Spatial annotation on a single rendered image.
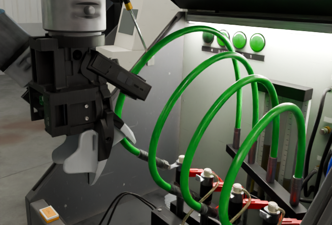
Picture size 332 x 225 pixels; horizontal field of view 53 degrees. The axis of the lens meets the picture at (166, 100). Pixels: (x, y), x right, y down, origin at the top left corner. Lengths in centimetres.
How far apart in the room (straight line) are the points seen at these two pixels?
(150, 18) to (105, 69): 325
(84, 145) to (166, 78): 69
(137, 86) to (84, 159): 12
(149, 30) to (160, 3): 32
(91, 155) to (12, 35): 23
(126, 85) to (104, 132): 7
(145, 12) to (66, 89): 326
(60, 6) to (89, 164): 21
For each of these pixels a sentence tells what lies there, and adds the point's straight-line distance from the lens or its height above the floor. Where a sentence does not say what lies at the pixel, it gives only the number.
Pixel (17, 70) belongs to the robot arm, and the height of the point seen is 136.
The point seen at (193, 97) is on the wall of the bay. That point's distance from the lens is 113.
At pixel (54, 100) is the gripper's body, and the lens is 40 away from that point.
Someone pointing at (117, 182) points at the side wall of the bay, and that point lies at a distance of 112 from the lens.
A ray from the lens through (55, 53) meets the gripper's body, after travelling 41.
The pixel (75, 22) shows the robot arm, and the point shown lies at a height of 145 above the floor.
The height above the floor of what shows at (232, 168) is 124.
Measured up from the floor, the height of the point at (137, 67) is 135.
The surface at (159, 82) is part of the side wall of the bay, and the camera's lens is 109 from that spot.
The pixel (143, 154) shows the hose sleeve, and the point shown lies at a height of 117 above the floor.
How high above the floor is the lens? 147
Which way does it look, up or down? 16 degrees down
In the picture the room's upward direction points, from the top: 2 degrees clockwise
